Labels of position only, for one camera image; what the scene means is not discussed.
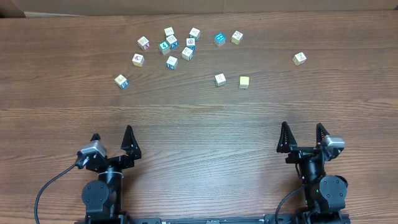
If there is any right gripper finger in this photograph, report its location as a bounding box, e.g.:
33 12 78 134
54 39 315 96
316 123 330 145
277 121 297 153

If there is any yellow wooden block S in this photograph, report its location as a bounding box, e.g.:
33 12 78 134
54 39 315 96
239 76 249 89

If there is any wooden block yellow side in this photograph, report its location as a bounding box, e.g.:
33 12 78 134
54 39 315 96
132 54 144 67

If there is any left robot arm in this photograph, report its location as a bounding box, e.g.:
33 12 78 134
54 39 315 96
76 125 142 223

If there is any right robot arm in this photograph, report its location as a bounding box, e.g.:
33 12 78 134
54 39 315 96
274 121 350 223

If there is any wooden block blue five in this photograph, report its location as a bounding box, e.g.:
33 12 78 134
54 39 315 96
114 74 129 89

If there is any wooden block green letter I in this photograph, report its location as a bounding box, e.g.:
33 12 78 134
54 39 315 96
215 73 226 87

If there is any wooden block blue P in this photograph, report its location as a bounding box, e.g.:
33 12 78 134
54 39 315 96
166 56 178 70

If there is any wooden block red letter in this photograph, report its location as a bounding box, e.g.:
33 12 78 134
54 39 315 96
137 36 150 50

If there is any wooden block green four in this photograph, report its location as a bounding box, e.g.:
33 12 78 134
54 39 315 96
159 41 170 55

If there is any wooden block letter L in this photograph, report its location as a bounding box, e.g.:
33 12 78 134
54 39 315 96
182 47 194 61

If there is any wooden block blue X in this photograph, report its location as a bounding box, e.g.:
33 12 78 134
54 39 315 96
166 35 178 49

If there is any wooden block yellow edge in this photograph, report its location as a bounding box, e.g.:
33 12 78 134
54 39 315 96
231 30 243 45

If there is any wooden block blue side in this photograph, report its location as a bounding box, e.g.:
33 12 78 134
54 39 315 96
186 38 196 50

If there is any blue top wooden block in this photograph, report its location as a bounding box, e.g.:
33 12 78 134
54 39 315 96
214 33 226 47

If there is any plain top wooden block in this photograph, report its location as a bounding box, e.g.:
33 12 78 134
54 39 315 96
164 27 174 37

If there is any wooden block far blue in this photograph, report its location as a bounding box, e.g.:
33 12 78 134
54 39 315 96
189 27 200 41

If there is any cardboard backdrop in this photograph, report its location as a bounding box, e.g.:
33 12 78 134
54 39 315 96
1 0 397 17

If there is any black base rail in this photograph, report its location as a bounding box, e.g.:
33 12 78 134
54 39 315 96
75 214 351 224

